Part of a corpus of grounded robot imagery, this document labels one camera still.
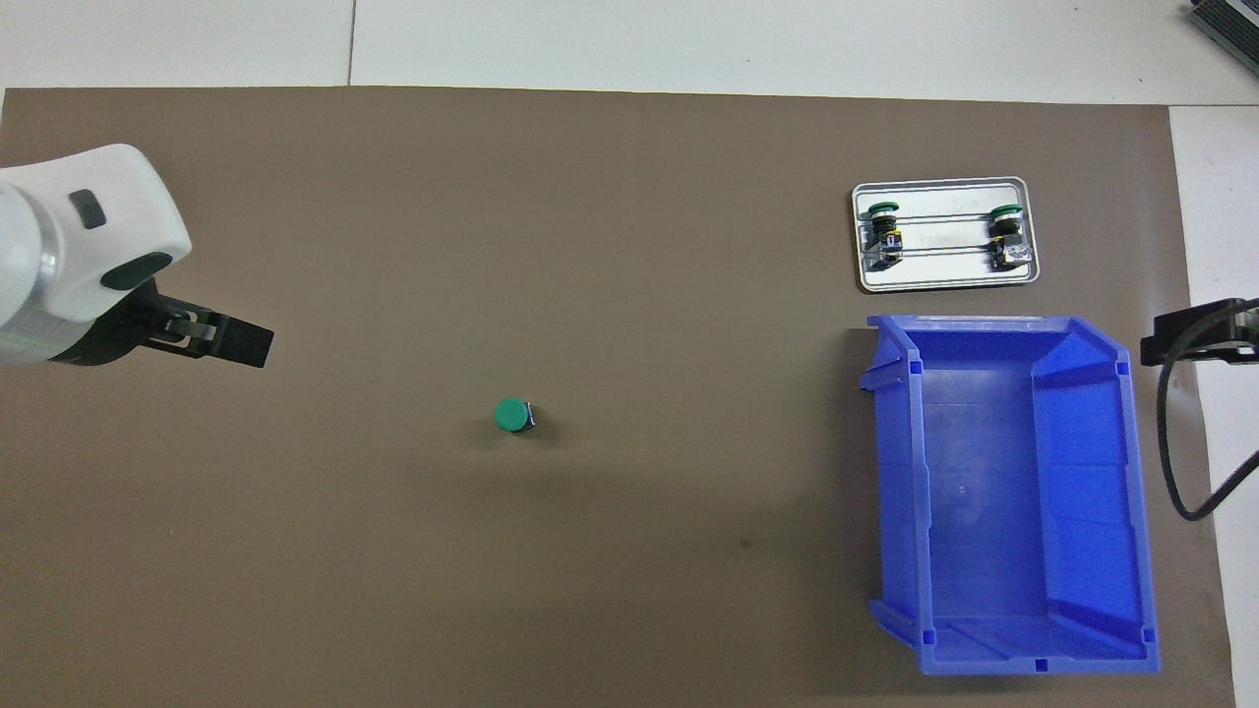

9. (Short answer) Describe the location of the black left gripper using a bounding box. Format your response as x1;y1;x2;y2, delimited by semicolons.
49;278;275;371

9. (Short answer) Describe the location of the green push button switch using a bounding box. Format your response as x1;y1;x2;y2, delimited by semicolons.
858;200;906;272
493;396;538;437
987;204;1034;273

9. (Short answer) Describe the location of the silver metal tray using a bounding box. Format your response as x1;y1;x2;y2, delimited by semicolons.
851;176;1042;294

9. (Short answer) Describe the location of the blue plastic storage bin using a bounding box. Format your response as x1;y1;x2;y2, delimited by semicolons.
859;314;1163;677

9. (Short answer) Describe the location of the grey ribbed metal device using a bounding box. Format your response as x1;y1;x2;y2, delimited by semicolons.
1184;0;1259;63

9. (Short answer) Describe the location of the brown table mat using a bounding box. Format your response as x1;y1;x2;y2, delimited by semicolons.
0;86;1236;708

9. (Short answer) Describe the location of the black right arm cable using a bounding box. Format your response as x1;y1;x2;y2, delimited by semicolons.
1157;305;1259;523

